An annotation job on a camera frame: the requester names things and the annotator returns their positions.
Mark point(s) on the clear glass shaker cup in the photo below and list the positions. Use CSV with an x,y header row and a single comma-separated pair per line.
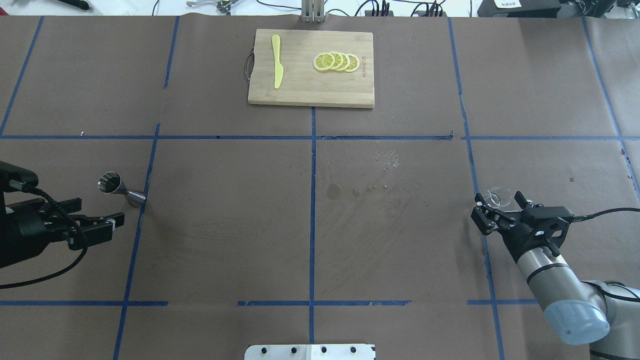
x,y
498,197

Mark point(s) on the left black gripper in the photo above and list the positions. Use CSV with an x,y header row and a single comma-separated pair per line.
x,y
26,226

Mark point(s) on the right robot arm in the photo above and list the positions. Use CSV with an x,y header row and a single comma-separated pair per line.
x,y
605,315

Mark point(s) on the yellow plastic knife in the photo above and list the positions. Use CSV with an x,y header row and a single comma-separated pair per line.
x,y
279,69

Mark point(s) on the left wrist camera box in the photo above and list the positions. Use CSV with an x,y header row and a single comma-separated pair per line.
x,y
16,179

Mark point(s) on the metal reacher grabber stick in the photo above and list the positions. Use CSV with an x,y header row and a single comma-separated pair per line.
x,y
222,6

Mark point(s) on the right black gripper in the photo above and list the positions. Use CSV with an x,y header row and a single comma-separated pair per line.
x,y
511,236

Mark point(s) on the lemon slice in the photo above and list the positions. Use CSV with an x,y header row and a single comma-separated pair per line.
x,y
346,61
324,61
354,63
339,60

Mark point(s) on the steel double jigger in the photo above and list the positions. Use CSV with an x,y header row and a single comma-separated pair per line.
x,y
111,183

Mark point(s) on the aluminium frame post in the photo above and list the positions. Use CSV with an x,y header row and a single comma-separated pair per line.
x,y
313,11

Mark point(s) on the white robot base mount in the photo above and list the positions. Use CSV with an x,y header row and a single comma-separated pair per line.
x,y
331,351

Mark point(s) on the bamboo cutting board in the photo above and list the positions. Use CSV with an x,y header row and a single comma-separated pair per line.
x,y
302,84

